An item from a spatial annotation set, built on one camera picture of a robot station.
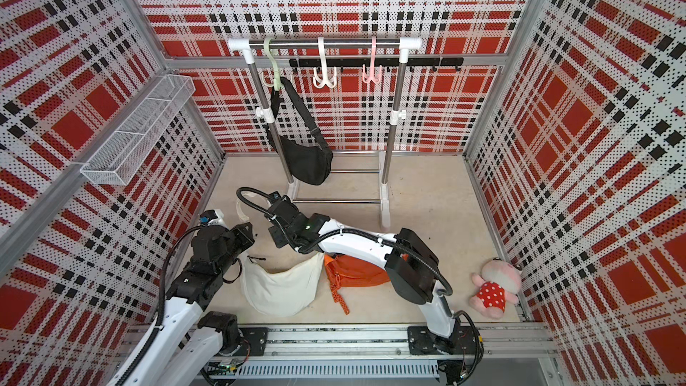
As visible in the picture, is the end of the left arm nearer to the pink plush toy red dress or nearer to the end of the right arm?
the end of the right arm

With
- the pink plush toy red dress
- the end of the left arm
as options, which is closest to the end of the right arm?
the end of the left arm

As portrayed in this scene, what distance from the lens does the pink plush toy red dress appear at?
76cm
